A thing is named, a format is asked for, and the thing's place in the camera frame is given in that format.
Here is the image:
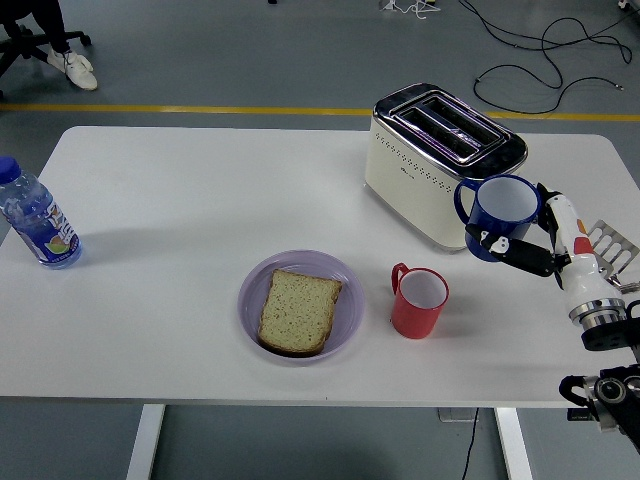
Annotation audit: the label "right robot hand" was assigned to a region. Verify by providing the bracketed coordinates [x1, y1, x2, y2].
[464, 182, 626, 314]

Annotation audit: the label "blue enamel cup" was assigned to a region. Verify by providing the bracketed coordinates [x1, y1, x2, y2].
[453, 173, 543, 263]

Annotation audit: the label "red enamel cup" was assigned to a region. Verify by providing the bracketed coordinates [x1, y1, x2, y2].
[389, 261, 450, 341]

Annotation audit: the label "bread slice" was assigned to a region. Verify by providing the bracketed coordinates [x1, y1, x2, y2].
[256, 268, 344, 358]

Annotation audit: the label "cream and chrome toaster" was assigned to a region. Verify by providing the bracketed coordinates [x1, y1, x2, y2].
[363, 82, 530, 255]

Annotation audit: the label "white table leg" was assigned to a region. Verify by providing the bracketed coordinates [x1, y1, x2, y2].
[494, 407, 534, 480]
[124, 403, 166, 480]

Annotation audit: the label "grey box under table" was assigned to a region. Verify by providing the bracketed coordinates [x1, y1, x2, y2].
[438, 408, 480, 424]

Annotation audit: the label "purple plate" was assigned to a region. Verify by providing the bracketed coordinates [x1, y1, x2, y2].
[236, 249, 366, 368]

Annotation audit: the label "blue-capped plastic drink bottle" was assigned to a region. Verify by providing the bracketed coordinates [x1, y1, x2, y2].
[0, 156, 83, 271]

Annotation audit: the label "person's leg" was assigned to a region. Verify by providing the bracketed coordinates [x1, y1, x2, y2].
[42, 0, 99, 92]

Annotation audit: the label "black floor cable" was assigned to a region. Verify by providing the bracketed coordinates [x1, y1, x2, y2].
[473, 17, 625, 115]
[457, 0, 640, 66]

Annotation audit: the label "black hanging cable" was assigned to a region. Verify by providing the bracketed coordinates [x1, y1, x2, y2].
[460, 408, 480, 480]

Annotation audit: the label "white floor cables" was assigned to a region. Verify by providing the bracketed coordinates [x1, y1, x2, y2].
[378, 0, 441, 21]

